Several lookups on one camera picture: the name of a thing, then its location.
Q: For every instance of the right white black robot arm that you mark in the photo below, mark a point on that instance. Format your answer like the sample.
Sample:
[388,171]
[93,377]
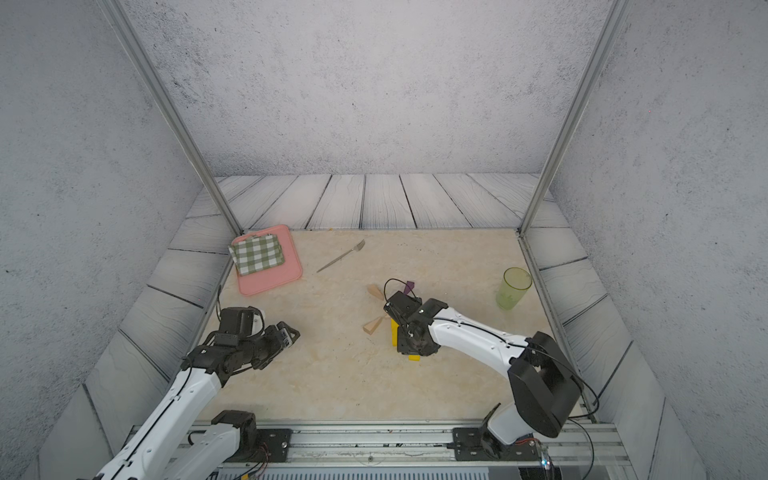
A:
[544,385]

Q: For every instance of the right aluminium frame post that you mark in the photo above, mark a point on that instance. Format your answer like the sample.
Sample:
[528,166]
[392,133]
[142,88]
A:
[589,79]

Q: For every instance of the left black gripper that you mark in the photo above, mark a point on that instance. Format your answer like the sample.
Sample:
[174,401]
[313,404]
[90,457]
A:
[278,343]

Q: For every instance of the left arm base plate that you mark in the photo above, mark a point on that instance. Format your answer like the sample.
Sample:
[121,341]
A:
[270,445]

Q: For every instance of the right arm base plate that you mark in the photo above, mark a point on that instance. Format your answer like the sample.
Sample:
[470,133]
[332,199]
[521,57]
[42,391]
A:
[474,444]

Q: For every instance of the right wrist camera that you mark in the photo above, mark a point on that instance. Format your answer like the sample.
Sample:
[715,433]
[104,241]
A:
[400,307]

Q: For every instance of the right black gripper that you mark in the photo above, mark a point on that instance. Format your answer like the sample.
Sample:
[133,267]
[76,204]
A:
[402,347]

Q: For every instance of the pink plastic tray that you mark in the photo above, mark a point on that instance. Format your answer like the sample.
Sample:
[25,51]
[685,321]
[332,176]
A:
[289,271]

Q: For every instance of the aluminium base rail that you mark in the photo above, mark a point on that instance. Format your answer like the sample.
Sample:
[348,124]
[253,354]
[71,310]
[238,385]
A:
[589,450]

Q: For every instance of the green checkered cloth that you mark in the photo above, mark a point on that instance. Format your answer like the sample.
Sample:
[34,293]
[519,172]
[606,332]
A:
[255,254]

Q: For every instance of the metal fork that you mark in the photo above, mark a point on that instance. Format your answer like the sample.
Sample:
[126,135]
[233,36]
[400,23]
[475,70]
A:
[356,248]

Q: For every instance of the left aluminium frame post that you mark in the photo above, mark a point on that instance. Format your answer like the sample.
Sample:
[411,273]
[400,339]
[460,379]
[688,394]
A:
[128,38]

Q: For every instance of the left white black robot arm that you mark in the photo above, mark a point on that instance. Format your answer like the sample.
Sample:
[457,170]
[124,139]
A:
[233,435]

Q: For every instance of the aluminium frame post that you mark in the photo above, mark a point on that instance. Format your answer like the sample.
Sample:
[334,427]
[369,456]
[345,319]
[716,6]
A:
[128,38]
[589,79]

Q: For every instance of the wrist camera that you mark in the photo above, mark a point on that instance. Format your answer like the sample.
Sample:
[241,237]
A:
[400,307]
[236,325]

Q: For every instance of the green translucent cup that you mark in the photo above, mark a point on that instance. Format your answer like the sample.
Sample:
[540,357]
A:
[515,283]

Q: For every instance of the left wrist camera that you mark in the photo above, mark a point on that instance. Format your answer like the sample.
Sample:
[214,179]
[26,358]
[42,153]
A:
[236,325]

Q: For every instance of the wooden triangle block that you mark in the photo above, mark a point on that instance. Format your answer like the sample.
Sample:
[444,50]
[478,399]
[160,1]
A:
[370,327]
[376,292]

